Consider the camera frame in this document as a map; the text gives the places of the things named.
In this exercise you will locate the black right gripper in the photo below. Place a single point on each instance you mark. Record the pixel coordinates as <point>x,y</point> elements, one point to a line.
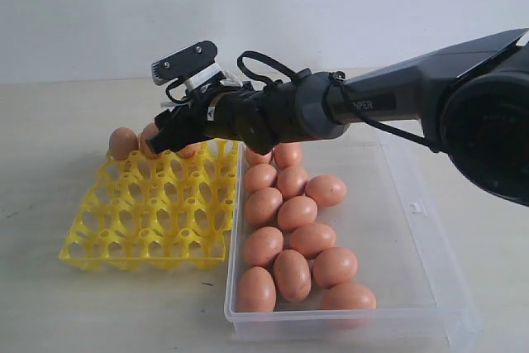
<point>233,115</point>

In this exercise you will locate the brown egg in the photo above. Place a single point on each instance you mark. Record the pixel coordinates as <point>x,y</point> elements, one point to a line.
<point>333,266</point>
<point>287,154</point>
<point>312,239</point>
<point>326,190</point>
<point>253,158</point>
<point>292,276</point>
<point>148,132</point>
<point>263,246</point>
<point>188,151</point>
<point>296,212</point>
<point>258,177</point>
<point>262,206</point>
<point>348,296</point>
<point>256,291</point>
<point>291,181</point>
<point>122,142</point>

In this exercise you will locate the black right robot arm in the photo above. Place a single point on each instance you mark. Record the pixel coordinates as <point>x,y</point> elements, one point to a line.
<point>468,101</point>

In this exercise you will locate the yellow plastic egg tray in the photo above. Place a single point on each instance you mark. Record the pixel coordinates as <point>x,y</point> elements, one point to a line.
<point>163,212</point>

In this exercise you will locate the clear plastic storage box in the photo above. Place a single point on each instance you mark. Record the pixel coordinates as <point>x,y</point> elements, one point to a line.
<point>404,257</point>

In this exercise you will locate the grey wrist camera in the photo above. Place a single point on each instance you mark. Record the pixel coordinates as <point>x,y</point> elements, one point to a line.
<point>184,63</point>

